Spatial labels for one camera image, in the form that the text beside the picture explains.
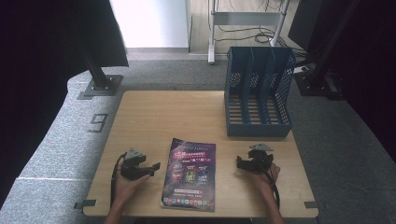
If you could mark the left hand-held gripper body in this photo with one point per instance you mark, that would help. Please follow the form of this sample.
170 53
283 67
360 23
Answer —
132 169

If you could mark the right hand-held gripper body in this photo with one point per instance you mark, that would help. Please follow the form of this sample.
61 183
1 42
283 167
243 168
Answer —
261 160

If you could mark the blue plastic file rack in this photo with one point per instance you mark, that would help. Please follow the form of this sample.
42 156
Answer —
258 130

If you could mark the purple glossy magazine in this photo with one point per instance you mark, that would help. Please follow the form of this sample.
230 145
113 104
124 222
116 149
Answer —
190 174

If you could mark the person's left hand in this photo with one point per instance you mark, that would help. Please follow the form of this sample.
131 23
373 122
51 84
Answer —
126 188

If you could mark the person's right hand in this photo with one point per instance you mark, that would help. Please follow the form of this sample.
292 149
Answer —
267 180

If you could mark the grey tape floor mark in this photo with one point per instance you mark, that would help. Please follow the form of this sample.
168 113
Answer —
99 123

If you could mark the grey tape strip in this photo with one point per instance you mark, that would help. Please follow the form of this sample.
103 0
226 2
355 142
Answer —
310 204
84 204

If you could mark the white power strip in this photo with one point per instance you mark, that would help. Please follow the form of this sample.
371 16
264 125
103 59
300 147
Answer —
301 69

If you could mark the black curtain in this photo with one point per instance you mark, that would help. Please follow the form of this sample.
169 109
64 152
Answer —
367 62
37 77

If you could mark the white board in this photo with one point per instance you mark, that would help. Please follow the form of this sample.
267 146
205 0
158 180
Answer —
149 21

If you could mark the white metal stand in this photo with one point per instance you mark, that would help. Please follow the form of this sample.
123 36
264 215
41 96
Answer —
246 18

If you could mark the black post with base plate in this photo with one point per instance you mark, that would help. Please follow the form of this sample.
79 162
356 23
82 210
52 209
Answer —
101 82
314 82

